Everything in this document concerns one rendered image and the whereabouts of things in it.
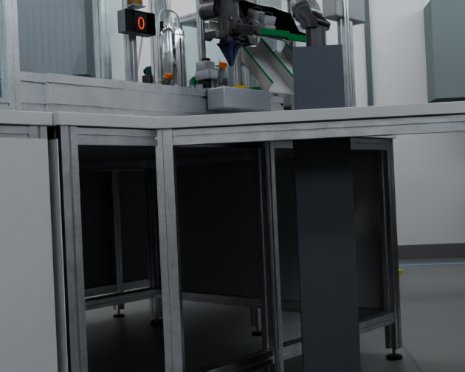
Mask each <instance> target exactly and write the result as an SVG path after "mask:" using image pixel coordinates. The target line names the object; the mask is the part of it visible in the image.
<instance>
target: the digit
mask: <svg viewBox="0 0 465 372"><path fill-rule="evenodd" d="M135 28H136V31H140V32H147V16H146V13H139V12H135Z"/></svg>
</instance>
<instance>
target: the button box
mask: <svg viewBox="0 0 465 372"><path fill-rule="evenodd" d="M207 107H208V109H209V110H218V111H238V112H262V111H271V110H272V108H271V92H270V91H265V90H255V89H245V88H243V89H242V88H236V87H229V86H222V87H217V88H212V89H208V90H207Z"/></svg>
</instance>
